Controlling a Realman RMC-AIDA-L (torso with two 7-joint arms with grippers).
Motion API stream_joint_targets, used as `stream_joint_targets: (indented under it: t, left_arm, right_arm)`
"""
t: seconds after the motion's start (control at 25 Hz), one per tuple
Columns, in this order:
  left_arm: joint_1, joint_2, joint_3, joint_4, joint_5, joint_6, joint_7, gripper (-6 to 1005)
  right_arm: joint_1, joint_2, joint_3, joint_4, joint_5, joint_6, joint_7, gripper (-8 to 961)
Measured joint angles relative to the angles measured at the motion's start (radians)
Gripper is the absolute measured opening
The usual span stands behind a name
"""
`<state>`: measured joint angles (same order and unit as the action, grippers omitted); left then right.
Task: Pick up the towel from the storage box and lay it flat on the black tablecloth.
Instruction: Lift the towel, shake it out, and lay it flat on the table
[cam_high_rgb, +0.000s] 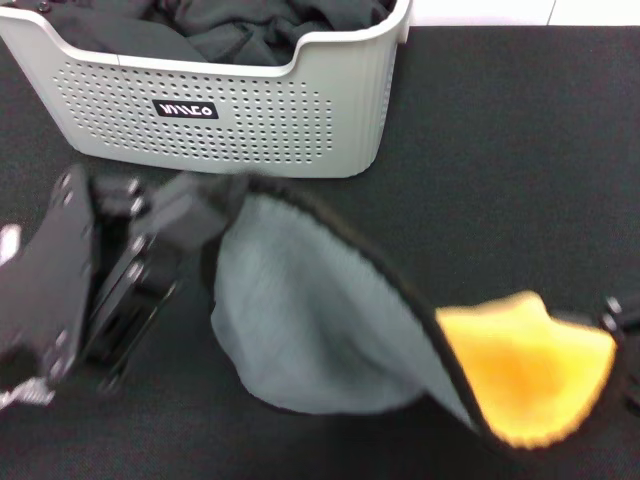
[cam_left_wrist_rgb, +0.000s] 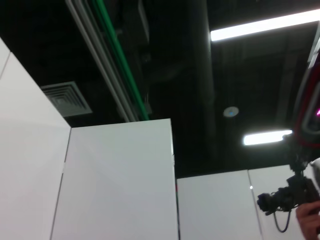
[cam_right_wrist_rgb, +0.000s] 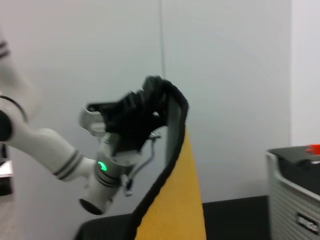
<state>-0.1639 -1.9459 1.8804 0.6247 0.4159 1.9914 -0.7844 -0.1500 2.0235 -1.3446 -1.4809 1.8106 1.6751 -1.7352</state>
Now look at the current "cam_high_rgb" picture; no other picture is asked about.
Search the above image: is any black cloth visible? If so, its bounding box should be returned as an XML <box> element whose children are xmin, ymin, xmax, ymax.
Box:
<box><xmin>42</xmin><ymin>0</ymin><xmax>400</xmax><ymax>67</ymax></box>

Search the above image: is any grey and yellow towel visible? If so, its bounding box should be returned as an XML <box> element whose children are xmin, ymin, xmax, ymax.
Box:
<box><xmin>199</xmin><ymin>174</ymin><xmax>622</xmax><ymax>452</ymax></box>

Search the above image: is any black tablecloth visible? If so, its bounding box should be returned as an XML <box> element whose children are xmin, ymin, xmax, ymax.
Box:
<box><xmin>0</xmin><ymin>24</ymin><xmax>640</xmax><ymax>480</ymax></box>

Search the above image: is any grey perforated storage box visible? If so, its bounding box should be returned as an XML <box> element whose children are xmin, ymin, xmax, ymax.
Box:
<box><xmin>0</xmin><ymin>0</ymin><xmax>414</xmax><ymax>180</ymax></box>

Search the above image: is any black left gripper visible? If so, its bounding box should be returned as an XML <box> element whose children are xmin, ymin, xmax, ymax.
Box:
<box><xmin>0</xmin><ymin>164</ymin><xmax>244</xmax><ymax>399</ymax></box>

